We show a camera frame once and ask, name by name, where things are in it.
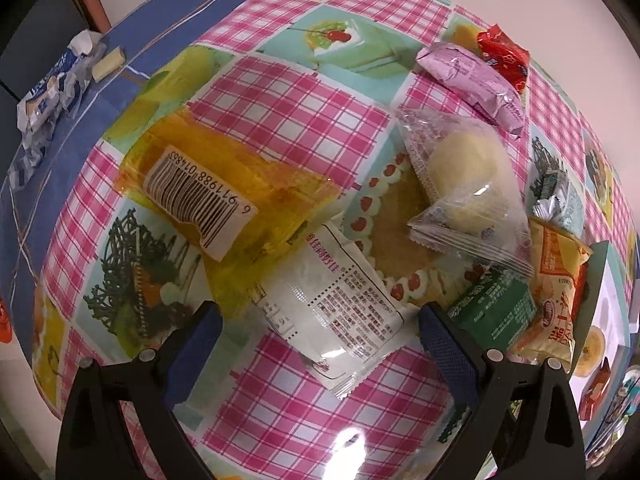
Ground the dark green snack packet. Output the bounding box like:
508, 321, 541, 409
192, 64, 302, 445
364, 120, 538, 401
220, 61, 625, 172
447, 270, 538, 356

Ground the crumpled blue white wrapper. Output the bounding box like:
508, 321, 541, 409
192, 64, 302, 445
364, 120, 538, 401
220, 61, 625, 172
10, 30, 108, 186

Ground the orange transparent snack packet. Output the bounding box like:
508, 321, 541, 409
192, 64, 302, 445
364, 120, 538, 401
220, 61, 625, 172
116, 110, 346, 311

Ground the clear packet with yellow cake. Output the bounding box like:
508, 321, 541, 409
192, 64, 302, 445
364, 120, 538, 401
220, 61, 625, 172
395, 105, 536, 278

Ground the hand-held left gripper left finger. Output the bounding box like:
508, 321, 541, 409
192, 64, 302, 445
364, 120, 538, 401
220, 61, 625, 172
56, 301, 223, 480

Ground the white printed snack box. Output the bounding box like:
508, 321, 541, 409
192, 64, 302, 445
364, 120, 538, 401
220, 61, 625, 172
570, 240, 640, 466

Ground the small pale wrapped candy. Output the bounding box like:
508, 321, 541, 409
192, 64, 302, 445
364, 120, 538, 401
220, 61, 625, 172
91, 46, 126, 81

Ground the green white snack packet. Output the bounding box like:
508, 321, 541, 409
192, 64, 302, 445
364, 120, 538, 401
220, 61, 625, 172
532, 167, 586, 233

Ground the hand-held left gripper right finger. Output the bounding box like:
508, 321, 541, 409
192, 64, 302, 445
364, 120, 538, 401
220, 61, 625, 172
419, 304, 587, 480

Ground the yellow orange snack packet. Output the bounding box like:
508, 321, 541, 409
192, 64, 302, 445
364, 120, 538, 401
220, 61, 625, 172
510, 215, 593, 366

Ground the blue striped cloth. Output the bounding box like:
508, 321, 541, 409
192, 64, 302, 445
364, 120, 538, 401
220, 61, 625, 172
0, 0, 326, 311

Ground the red snack packet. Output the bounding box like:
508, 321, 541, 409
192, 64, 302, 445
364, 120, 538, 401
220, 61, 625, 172
475, 24, 531, 93

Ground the pink snack packet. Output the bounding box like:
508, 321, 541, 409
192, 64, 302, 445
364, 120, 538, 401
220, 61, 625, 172
416, 42, 526, 138

